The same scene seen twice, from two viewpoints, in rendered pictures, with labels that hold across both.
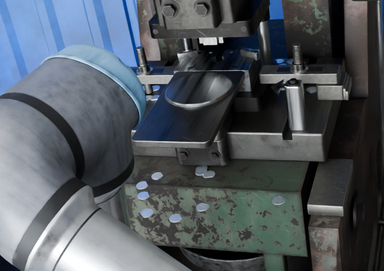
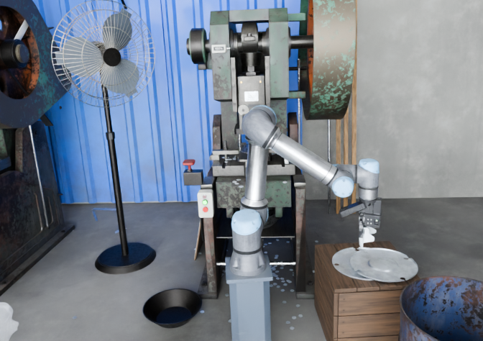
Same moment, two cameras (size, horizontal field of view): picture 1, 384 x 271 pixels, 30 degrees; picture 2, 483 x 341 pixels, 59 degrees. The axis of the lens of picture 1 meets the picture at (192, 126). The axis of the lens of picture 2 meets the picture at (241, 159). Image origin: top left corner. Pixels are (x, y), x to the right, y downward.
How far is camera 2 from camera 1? 117 cm
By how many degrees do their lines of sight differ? 22
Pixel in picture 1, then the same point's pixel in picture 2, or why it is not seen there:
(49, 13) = (136, 155)
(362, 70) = not seen: hidden behind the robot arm
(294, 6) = not seen: hidden behind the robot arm
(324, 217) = (300, 187)
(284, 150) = (282, 170)
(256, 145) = (272, 170)
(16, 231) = (268, 132)
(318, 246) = (298, 196)
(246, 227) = (270, 196)
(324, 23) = not seen: hidden behind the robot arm
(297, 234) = (288, 197)
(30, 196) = (270, 125)
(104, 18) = (162, 158)
